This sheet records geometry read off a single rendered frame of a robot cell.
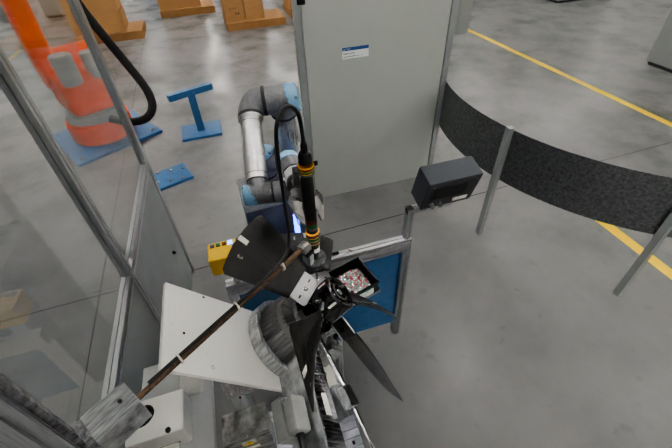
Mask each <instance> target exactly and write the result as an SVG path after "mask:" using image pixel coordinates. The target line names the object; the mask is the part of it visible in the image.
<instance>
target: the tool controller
mask: <svg viewBox="0 0 672 448"><path fill-rule="evenodd" d="M482 175H483V172H482V170H481V169H480V167H479V166H478V164H477V163H476V161H475V160H474V158H473V157H472V156H467V157H463V158H458V159H453V160H449V161H444V162H440V163H435V164H430V165H426V166H421V167H420V168H419V170H418V173H417V176H416V179H415V182H414V185H413V188H412V190H411V193H412V195H413V197H414V199H415V201H416V203H417V205H418V207H419V209H420V210H423V209H427V208H430V209H434V208H435V206H438V207H442V206H443V205H444V204H448V203H452V202H456V201H460V200H464V199H468V198H470V196H471V194H472V193H473V191H474V189H475V187H476V186H477V184H478V182H479V180H480V179H481V177H482Z"/></svg>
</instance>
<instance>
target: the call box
mask: <svg viewBox="0 0 672 448"><path fill-rule="evenodd" d="M231 240H232V244H228V243H227V241H229V240H227V241H226V245H224V246H222V242H218V243H220V247H216V243H214V248H211V249H210V245H212V244H210V245H208V262H209V265H210V268H211V270H212V273H213V275H214V276H215V275H219V274H223V273H224V272H223V270H222V269H223V266H224V263H225V261H226V258H227V256H228V254H229V252H230V250H231V248H232V246H233V244H234V242H235V239H231Z"/></svg>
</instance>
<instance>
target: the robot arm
mask: <svg viewBox="0 0 672 448"><path fill-rule="evenodd" d="M285 104H292V105H293V106H295V107H296V108H297V109H298V111H301V110H302V108H301V102H300V98H299V94H298V90H297V86H296V84H295V83H293V82H289V83H286V82H284V83H279V84H271V85H263V86H255V87H253V88H251V89H249V90H248V91H247V92H246V93H245V94H244V96H243V97H242V99H241V101H240V103H239V106H238V112H237V117H238V122H239V123H240V124H241V129H242V138H243V148H244V158H245V168H246V177H247V184H246V185H244V186H242V188H241V189H242V190H241V192H242V199H243V202H244V204H245V205H246V206H253V205H259V204H266V203H272V202H280V201H282V195H281V188H280V182H279V175H278V172H277V171H278V168H277V161H276V153H275V148H273V147H272V146H271V145H268V144H264V142H263V134H262V126H261V123H262V122H263V116H269V115H271V117H272V118H273V119H274V120H276V116H277V114H278V112H279V110H280V108H281V107H282V106H283V105H285ZM295 117H296V114H295V112H294V111H293V110H292V109H290V108H287V109H286V110H285V111H284V112H283V114H282V115H281V118H280V122H279V129H278V137H279V142H280V144H279V151H280V160H281V168H282V175H283V182H284V189H285V195H286V202H287V204H288V205H289V207H290V208H291V209H292V210H293V212H294V215H295V218H296V219H298V220H299V225H300V226H301V223H302V224H304V225H306V220H305V216H304V212H303V207H302V199H301V191H300V183H299V176H298V169H297V164H298V153H299V151H300V142H299V141H298V137H297V128H296V119H295ZM314 193H315V204H316V213H317V214H318V217H319V219H320V221H323V218H324V206H323V196H322V194H321V193H320V192H319V191H318V190H317V189H314Z"/></svg>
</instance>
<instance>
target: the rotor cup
mask: <svg viewBox="0 0 672 448"><path fill-rule="evenodd" d="M324 282H325V284H324V285H323V286H322V287H320V288H319V289H318V287H319V286H321V285H322V284H323V283H324ZM337 289H339V290H341V292H342V295H340V294H339V293H338V292H337ZM322 301H323V302H324V314H323V319H324V322H322V327H323V328H322V330H321V332H320V334H321V335H323V334H326V333H327V332H328V331H329V330H330V329H331V326H332V322H331V321H335V320H337V319H338V318H339V317H340V316H342V315H343V314H344V313H345V312H347V311H348V310H349V309H350V308H351V307H352V306H353V300H352V296H351V294H350V292H349V290H348V289H347V288H346V286H345V285H344V284H343V283H342V282H341V281H340V280H338V279H337V278H335V277H333V276H329V277H327V278H326V279H325V280H323V281H322V282H321V283H320V284H319V285H318V286H317V287H316V289H315V291H314V293H313V294H312V296H311V298H310V299H309V301H308V303H307V305H305V306H302V305H300V304H299V303H298V302H296V307H297V311H298V314H299V316H300V318H301V319H303V318H305V317H307V316H309V315H311V314H313V313H315V312H317V311H319V308H320V305H321V302H322ZM334 302H336V304H335V305H334V306H333V307H331V308H330V309H329V308H328V307H329V306H330V305H331V304H333V303H334Z"/></svg>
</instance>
